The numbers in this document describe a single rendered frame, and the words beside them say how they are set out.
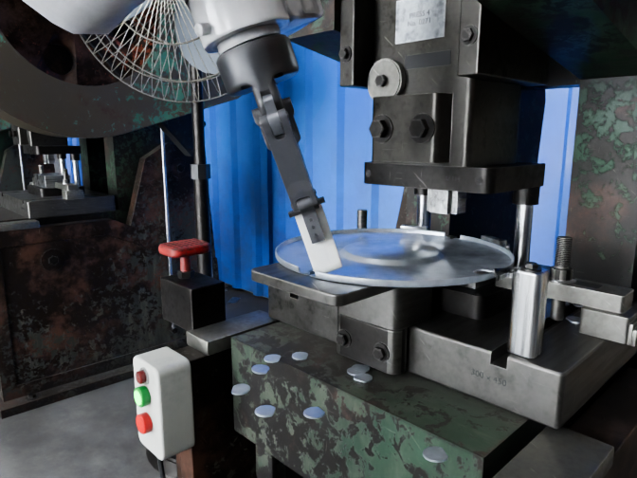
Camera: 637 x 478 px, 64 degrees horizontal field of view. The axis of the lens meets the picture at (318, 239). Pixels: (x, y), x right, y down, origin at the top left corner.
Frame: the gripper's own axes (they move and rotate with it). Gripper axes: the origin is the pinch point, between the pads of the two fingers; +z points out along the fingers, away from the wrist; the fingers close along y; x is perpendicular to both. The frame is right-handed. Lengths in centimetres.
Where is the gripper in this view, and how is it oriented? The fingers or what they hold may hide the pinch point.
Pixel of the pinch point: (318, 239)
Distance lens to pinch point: 53.6
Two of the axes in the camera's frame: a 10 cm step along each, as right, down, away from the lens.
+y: 0.2, 2.0, -9.8
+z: 3.2, 9.3, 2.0
